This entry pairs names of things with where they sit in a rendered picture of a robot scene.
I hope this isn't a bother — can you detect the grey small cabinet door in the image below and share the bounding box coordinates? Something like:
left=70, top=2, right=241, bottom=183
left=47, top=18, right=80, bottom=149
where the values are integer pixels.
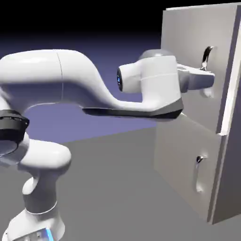
left=153, top=112, right=229, bottom=224

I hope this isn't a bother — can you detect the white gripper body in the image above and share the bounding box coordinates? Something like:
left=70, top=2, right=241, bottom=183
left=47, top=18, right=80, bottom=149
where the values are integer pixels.
left=186, top=64, right=216, bottom=93

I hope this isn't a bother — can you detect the grey large cabinet door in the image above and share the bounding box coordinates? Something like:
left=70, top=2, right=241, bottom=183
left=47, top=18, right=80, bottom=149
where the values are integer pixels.
left=160, top=2, right=241, bottom=137

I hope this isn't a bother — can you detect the long curved metal handle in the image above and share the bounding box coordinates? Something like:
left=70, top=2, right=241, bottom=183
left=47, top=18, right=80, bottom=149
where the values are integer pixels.
left=199, top=46, right=215, bottom=98

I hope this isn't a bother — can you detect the short curved metal handle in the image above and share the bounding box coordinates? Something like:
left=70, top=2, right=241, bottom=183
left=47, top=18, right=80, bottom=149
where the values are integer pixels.
left=193, top=155, right=208, bottom=193

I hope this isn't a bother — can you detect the grey cabinet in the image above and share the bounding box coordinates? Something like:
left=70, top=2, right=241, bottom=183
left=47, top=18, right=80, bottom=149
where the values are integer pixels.
left=153, top=2, right=241, bottom=225

